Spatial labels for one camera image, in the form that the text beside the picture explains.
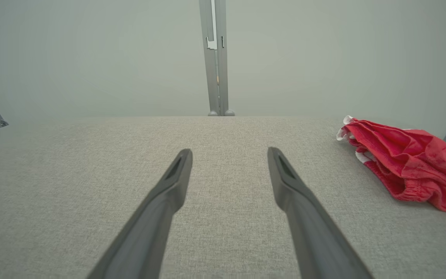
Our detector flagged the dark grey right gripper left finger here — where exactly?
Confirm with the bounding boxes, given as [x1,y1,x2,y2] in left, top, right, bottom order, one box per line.
[87,148,193,279]

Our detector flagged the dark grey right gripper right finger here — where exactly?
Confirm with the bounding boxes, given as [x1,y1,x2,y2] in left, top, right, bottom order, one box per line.
[268,146,374,279]

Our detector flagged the red shorts with white trim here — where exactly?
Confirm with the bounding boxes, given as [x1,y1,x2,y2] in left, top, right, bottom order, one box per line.
[336,115,446,216]

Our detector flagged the grey metal partition post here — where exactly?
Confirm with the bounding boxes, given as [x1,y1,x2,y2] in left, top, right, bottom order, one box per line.
[199,0,235,117]

